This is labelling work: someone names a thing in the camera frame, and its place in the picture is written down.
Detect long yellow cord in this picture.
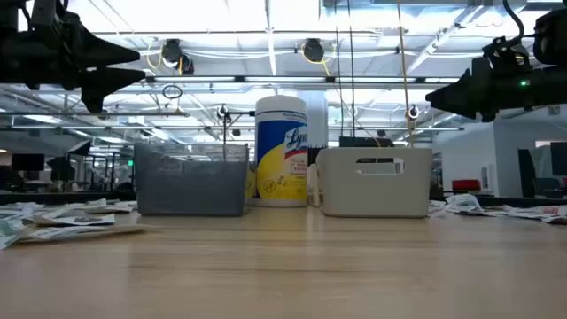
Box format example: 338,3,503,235
395,0,416,148

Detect black hanging cables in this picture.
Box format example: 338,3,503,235
332,0,357,139

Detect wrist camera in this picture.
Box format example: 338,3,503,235
481,35,533,73
28,0,68,29

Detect white blue square packet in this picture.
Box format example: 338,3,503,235
445,193,485,214
33,212,117,228
0,207,45,222
0,201,45,212

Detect black monitor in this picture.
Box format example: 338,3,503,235
46,156,77,183
66,139,93,157
11,152,46,173

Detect black wall screen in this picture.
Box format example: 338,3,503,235
549,141,567,177

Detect Lysol wipes canister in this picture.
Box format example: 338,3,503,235
253,94,310,209

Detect long ceiling light bar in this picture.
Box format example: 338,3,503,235
144,74,462,85

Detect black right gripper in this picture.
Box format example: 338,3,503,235
424,56,567,124

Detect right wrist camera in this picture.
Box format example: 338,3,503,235
481,35,533,73

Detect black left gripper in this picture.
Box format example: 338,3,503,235
0,20,147,114

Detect black ceiling cord reel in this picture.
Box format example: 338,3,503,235
159,38,184,64
302,38,326,63

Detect red box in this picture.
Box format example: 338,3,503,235
451,178,482,193

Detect white building column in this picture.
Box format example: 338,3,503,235
305,90,330,148

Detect black standing panel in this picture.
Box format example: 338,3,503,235
517,148,538,199

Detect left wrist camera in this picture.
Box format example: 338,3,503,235
28,0,68,29

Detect left pile of paper packets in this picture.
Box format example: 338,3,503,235
86,199,138,214

